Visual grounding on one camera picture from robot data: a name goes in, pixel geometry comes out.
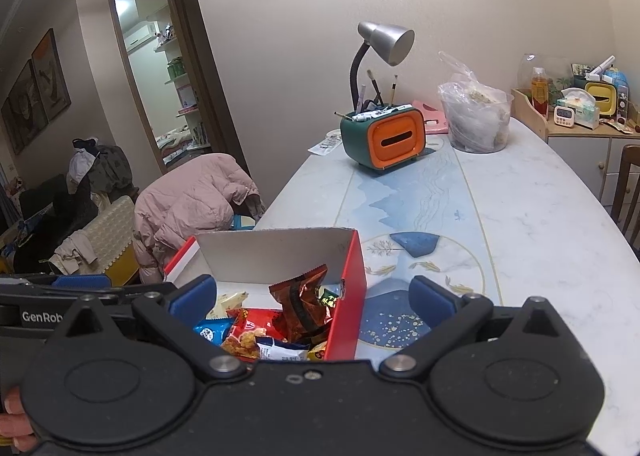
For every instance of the soft tissue pack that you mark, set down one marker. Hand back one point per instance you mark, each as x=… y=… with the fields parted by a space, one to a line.
x=580 y=110

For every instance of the red cardboard box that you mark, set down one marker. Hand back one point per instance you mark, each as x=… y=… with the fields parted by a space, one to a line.
x=350 y=306

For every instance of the beige quilted sofa cover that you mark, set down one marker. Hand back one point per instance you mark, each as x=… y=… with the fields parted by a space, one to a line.
x=112 y=236

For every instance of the yellow tissue box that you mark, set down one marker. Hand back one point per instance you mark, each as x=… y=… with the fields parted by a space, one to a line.
x=600 y=99

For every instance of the white shelf unit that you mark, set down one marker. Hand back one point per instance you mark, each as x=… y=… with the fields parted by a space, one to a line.
x=182 y=85

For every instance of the clear plastic food bag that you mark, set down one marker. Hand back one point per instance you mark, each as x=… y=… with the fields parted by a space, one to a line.
x=475 y=120

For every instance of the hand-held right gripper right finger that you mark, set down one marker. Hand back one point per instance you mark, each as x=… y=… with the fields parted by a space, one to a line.
x=427 y=298

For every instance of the dark clothes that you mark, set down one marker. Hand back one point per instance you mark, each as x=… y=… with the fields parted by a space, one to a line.
x=50 y=221

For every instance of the white air conditioner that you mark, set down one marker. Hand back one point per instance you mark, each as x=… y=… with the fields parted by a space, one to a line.
x=140 y=38

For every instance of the red chip bag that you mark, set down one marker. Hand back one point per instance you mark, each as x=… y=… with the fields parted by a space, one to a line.
x=247 y=336

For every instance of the orange liquid bottle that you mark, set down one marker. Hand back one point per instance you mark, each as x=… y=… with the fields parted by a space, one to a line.
x=539 y=93

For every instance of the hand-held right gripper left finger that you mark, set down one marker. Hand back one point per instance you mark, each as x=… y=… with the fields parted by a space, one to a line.
x=192 y=295

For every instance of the white tube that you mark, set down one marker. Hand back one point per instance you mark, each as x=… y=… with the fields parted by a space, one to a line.
x=602 y=66

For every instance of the corner cabinet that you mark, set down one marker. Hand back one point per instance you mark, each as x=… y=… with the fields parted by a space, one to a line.
x=580 y=155

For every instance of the wooden chair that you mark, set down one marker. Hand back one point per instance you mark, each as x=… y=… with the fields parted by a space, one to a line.
x=627 y=186

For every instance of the white blue snack packet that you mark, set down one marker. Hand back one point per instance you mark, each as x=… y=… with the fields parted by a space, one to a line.
x=282 y=348

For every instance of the dark framed wall painting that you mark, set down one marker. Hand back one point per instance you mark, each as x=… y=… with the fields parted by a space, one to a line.
x=50 y=75
x=22 y=110

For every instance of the pink padded jacket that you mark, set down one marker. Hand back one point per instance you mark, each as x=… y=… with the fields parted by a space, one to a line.
x=190 y=206

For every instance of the silver desk lamp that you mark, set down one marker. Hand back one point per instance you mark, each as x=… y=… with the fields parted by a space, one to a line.
x=390 y=40

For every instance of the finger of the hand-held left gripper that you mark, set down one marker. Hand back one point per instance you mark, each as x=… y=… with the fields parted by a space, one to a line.
x=140 y=295
x=82 y=281

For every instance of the dark red snack packet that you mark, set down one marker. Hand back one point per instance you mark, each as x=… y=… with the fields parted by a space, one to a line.
x=300 y=306

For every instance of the green snack packet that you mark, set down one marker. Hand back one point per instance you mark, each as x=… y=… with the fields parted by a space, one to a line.
x=329 y=298

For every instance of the pink folder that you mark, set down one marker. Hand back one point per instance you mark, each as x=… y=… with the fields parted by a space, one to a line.
x=435 y=115

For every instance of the person's left hand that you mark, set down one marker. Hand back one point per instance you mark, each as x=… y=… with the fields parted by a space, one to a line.
x=12 y=408

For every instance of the pile of clothes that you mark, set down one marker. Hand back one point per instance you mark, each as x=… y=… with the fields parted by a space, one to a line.
x=105 y=165

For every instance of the blue book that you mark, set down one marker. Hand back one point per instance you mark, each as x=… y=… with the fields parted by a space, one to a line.
x=244 y=223

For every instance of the orange green tissue box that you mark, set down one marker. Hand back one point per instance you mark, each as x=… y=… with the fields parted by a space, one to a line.
x=395 y=135

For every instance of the yellow snack packet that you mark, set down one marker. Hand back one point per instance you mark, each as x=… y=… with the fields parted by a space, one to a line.
x=317 y=351

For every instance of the paper leaflet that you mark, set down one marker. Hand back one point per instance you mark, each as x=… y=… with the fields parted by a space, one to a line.
x=325 y=144

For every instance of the white kitchen timer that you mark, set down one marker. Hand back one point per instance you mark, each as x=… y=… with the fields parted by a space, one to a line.
x=564 y=116

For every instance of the white gold snack packet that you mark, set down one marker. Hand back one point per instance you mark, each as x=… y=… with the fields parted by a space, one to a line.
x=230 y=303

